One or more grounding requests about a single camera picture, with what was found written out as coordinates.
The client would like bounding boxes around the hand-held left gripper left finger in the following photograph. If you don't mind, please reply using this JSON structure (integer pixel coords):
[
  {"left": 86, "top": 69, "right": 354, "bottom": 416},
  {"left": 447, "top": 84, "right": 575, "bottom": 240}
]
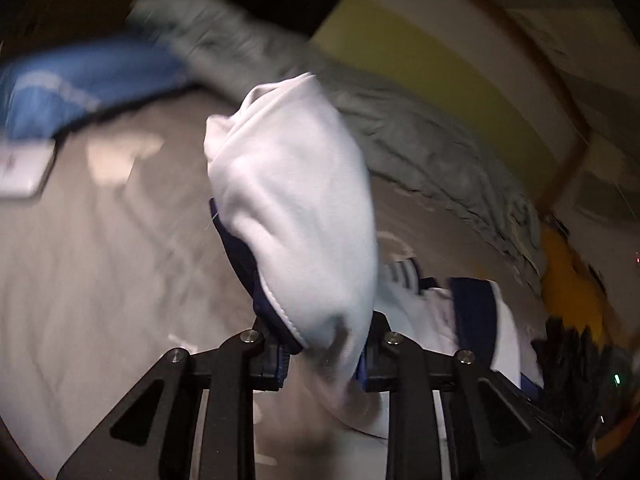
[{"left": 56, "top": 317, "right": 291, "bottom": 480}]

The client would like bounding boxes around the white and navy varsity jacket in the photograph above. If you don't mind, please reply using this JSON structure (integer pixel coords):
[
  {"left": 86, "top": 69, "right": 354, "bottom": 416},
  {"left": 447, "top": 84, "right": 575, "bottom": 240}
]
[{"left": 202, "top": 72, "right": 546, "bottom": 441}]

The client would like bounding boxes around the white flat box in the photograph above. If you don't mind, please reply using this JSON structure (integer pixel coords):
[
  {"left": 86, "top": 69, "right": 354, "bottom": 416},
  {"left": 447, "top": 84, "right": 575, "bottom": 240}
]
[{"left": 0, "top": 140, "right": 57, "bottom": 198}]

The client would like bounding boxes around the yellow pillow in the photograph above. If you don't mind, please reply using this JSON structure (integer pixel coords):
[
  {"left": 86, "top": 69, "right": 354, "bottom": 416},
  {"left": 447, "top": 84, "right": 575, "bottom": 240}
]
[{"left": 540, "top": 222, "right": 621, "bottom": 346}]

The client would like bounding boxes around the wooden bed frame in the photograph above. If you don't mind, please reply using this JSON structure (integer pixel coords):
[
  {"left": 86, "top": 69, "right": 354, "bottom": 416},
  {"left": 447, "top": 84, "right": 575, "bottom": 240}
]
[{"left": 415, "top": 0, "right": 596, "bottom": 211}]

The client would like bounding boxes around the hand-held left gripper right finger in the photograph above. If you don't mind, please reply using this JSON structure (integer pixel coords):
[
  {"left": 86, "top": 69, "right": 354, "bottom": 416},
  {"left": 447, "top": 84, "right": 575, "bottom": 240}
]
[{"left": 357, "top": 310, "right": 583, "bottom": 480}]

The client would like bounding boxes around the grey duvet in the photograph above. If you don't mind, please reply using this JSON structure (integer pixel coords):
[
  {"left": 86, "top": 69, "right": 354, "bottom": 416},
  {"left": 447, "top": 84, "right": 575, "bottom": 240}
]
[{"left": 127, "top": 0, "right": 548, "bottom": 296}]

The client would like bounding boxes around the blue pillow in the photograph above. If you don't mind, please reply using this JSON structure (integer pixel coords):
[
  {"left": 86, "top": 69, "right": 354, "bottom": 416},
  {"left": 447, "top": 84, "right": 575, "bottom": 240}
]
[{"left": 0, "top": 40, "right": 196, "bottom": 143}]

